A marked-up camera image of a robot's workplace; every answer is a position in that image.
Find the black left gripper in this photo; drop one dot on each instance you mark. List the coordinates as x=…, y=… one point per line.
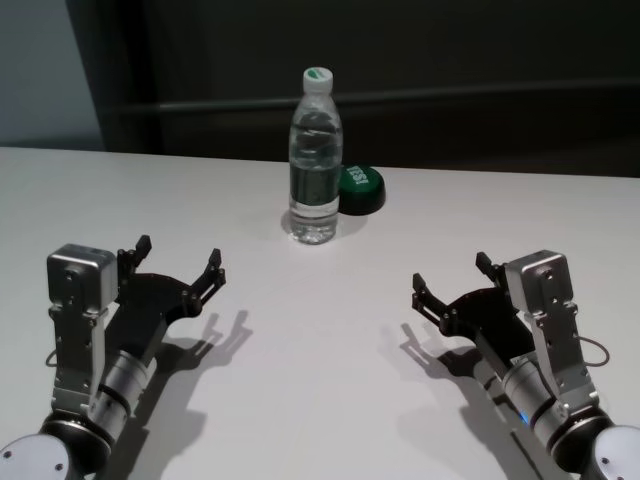
x=145, y=315

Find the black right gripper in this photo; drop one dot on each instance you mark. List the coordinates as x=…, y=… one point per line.
x=490, y=320

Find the clear water bottle green label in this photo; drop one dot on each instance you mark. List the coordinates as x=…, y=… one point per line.
x=315, y=200

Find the green black push button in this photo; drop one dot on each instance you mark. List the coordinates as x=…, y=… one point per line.
x=367, y=192

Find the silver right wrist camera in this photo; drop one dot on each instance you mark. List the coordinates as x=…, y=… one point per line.
x=540, y=285

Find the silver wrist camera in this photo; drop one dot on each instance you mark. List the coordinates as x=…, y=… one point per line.
x=80, y=280
x=540, y=285

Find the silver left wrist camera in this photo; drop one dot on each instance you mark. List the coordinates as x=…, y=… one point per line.
x=80, y=280

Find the grey horizontal rail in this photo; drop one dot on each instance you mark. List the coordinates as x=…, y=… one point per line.
x=450, y=103

